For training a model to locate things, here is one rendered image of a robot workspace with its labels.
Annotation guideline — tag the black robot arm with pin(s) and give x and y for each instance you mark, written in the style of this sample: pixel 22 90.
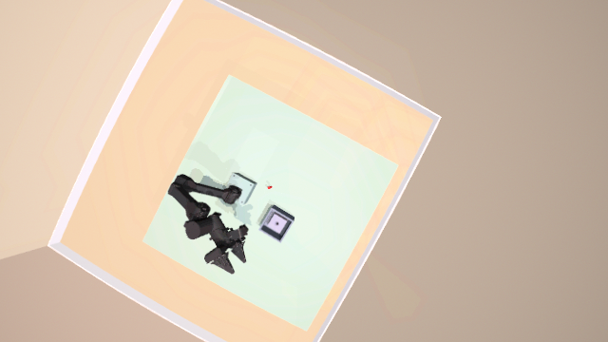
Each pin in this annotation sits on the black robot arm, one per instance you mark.
pixel 199 223

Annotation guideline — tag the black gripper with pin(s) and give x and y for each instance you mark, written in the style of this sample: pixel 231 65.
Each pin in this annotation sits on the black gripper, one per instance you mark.
pixel 219 255

